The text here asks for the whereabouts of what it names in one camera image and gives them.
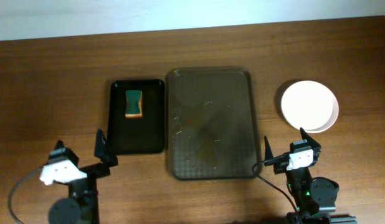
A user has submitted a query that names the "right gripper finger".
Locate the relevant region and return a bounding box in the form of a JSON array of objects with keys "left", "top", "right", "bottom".
[
  {"left": 264, "top": 136, "right": 274, "bottom": 165},
  {"left": 300, "top": 128, "right": 321, "bottom": 148}
]

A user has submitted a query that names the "white plate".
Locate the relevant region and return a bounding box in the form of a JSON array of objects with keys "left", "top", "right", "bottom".
[
  {"left": 280, "top": 80, "right": 333, "bottom": 132},
  {"left": 306, "top": 93, "right": 339, "bottom": 133}
]

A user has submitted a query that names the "green and yellow sponge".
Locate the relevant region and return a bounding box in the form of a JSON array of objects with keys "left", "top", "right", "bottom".
[{"left": 125, "top": 90, "right": 143, "bottom": 119}]

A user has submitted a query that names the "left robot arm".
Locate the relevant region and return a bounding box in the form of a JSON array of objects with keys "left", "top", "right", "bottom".
[{"left": 40, "top": 129, "right": 118, "bottom": 224}]

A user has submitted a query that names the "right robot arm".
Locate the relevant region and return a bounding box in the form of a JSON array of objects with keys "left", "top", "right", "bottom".
[{"left": 264, "top": 128, "right": 339, "bottom": 223}]

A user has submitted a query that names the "black rectangular tray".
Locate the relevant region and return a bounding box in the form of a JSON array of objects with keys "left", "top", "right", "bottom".
[{"left": 107, "top": 79, "right": 165, "bottom": 155}]

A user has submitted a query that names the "brown plastic serving tray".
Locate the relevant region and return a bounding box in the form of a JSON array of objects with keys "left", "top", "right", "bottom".
[{"left": 167, "top": 67, "right": 261, "bottom": 180}]

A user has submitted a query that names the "black base bracket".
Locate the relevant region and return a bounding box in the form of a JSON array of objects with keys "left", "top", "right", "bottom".
[{"left": 284, "top": 213, "right": 358, "bottom": 224}]

